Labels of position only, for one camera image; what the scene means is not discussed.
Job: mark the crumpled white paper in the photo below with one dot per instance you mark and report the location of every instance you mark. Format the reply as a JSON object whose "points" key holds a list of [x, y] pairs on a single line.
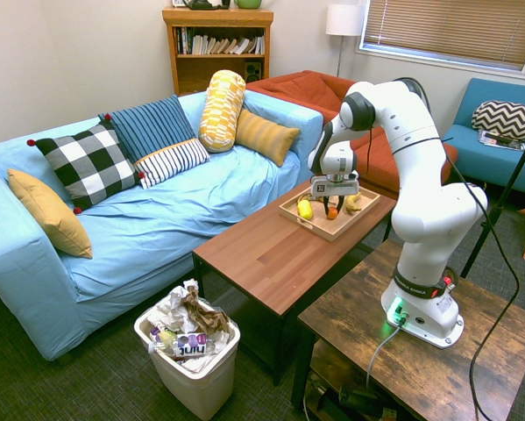
{"points": [[170, 307]]}

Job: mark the black white checkered pillow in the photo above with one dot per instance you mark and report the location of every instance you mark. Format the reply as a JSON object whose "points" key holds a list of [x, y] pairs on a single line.
{"points": [[89, 162]]}

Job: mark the black equipment under table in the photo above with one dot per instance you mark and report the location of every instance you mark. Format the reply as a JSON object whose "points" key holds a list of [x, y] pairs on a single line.
{"points": [[354, 399]]}

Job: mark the light blue sofa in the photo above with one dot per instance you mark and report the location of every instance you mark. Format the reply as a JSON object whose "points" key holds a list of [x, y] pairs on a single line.
{"points": [[157, 219]]}

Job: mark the ochre striped lumbar pillow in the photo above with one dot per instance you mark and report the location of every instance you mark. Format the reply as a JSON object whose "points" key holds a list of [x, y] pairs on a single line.
{"points": [[264, 136]]}

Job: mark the black white chevron pillow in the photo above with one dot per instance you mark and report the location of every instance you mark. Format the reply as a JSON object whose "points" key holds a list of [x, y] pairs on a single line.
{"points": [[507, 118]]}

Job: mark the wooden window blinds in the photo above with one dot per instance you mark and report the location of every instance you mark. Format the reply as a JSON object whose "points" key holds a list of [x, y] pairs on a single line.
{"points": [[446, 26]]}

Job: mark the black speaker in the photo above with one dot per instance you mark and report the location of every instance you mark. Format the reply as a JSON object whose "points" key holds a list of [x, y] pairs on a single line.
{"points": [[253, 71]]}

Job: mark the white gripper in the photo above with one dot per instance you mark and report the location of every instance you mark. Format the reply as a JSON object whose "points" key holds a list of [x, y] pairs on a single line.
{"points": [[336, 186]]}

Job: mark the orange sectional sofa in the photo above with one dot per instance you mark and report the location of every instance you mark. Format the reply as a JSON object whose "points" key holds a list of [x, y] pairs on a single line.
{"points": [[297, 90]]}

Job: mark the green pot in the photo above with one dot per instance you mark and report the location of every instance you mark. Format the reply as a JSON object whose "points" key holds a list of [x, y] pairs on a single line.
{"points": [[248, 3]]}

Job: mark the white shade floor lamp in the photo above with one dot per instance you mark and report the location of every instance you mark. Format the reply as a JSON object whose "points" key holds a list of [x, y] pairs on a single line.
{"points": [[344, 19]]}

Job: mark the crumpled brown paper bag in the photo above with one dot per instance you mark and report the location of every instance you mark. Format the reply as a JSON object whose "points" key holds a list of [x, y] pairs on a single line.
{"points": [[205, 318]]}

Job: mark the yellow lemon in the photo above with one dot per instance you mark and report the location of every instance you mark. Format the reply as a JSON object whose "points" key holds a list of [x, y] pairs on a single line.
{"points": [[305, 209]]}

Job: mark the rustic dark wood side table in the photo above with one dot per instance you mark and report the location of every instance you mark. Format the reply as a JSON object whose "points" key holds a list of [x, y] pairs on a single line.
{"points": [[420, 373]]}

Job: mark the hint water bottle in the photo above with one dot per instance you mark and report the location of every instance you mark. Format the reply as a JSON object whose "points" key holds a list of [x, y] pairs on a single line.
{"points": [[187, 344]]}

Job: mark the small yellow banana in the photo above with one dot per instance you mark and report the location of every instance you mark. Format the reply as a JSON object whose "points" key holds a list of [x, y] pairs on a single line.
{"points": [[354, 204]]}

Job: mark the wooden bookshelf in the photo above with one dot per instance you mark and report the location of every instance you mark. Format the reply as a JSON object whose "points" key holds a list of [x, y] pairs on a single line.
{"points": [[218, 17]]}

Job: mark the plain mustard yellow pillow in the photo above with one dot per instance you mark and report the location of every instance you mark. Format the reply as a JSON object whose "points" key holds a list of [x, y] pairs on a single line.
{"points": [[51, 215]]}

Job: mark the orange tangerine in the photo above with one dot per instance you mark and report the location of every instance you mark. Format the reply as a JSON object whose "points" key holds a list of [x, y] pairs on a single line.
{"points": [[332, 213]]}

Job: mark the white plastic trash bin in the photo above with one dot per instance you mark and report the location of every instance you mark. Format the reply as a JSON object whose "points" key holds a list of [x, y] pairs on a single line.
{"points": [[200, 386]]}

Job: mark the brown wooden coffee table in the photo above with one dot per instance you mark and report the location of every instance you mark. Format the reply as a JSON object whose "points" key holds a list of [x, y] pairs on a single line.
{"points": [[279, 254]]}

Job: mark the teal blue couch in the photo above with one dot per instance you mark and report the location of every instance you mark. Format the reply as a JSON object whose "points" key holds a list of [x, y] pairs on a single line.
{"points": [[485, 164]]}

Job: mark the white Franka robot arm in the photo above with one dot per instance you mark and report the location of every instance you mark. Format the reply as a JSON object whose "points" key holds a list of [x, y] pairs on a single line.
{"points": [[424, 210]]}

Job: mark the wooden serving tray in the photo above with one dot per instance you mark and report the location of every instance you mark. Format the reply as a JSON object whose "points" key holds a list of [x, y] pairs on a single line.
{"points": [[332, 228]]}

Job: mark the magazine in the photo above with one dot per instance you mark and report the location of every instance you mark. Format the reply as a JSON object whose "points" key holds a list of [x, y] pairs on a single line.
{"points": [[494, 139]]}

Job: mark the blue striped pillow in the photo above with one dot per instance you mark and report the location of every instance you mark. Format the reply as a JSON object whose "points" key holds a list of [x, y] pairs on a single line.
{"points": [[150, 125]]}

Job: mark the brown banana peel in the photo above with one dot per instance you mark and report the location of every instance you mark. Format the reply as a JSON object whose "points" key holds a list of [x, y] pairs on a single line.
{"points": [[308, 197]]}

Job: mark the yellow patterned bolster pillow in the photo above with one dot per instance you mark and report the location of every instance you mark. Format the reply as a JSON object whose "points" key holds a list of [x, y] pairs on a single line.
{"points": [[222, 109]]}

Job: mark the black tripod stand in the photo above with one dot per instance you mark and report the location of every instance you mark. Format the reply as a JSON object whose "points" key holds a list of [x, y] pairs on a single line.
{"points": [[509, 188]]}

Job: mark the white navy striped pillow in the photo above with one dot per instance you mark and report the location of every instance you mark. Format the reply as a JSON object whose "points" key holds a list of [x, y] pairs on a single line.
{"points": [[172, 160]]}

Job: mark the row of books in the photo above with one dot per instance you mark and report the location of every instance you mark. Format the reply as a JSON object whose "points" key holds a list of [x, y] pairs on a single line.
{"points": [[220, 45]]}

